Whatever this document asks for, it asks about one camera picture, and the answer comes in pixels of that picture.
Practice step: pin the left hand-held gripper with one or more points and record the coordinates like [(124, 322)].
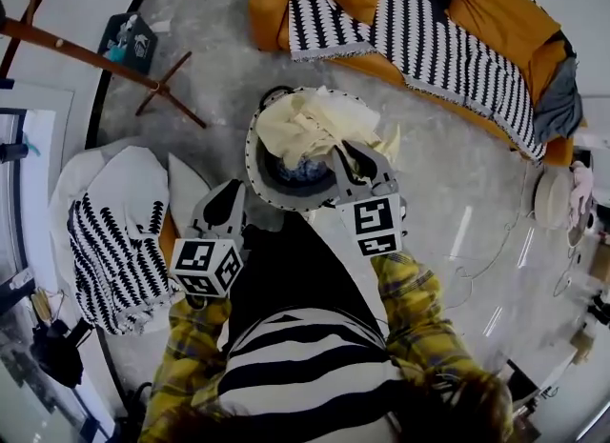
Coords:
[(205, 267)]

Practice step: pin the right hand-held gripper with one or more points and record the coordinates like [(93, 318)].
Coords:
[(376, 222)]

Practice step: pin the blue checked shirt clothes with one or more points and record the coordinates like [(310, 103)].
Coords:
[(305, 172)]

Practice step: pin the woven white grey laundry basket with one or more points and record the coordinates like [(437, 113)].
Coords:
[(286, 195)]

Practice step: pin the cream yellow garment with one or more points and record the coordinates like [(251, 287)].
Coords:
[(310, 122)]

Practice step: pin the grey clothes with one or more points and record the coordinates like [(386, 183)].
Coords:
[(557, 98)]

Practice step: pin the person's left forearm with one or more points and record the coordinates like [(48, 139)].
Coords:
[(195, 331)]

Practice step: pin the person's right forearm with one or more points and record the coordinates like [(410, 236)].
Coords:
[(410, 298)]

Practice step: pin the person's black skirt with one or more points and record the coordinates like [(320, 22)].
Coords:
[(290, 269)]

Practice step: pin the black white patterned blanket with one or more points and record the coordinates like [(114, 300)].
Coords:
[(109, 250)]

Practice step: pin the black white patterned sofa throw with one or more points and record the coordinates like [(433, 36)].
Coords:
[(429, 41)]

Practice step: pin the white round floor bed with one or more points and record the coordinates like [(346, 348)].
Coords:
[(62, 188)]

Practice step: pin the person's torso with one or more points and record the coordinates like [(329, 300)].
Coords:
[(305, 365)]

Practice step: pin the orange sofa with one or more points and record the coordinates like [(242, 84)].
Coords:
[(271, 7)]

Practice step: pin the dark waste bin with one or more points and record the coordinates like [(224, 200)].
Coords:
[(138, 46)]

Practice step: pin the white round stool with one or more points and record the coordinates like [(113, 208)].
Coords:
[(550, 198)]

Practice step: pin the yellow wooden hanger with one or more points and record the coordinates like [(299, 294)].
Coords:
[(43, 305)]

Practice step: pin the small teal object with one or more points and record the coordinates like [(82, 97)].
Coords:
[(32, 146)]

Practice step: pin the wooden coat rack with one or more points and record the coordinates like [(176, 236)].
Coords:
[(95, 57)]

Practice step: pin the large orange cushion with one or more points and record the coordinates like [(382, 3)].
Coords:
[(500, 12)]

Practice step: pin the black backpack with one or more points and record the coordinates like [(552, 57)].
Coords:
[(57, 355)]

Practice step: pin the black drinking bottle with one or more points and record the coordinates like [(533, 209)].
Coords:
[(14, 152)]

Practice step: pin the large window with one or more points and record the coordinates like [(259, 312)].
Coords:
[(24, 384)]

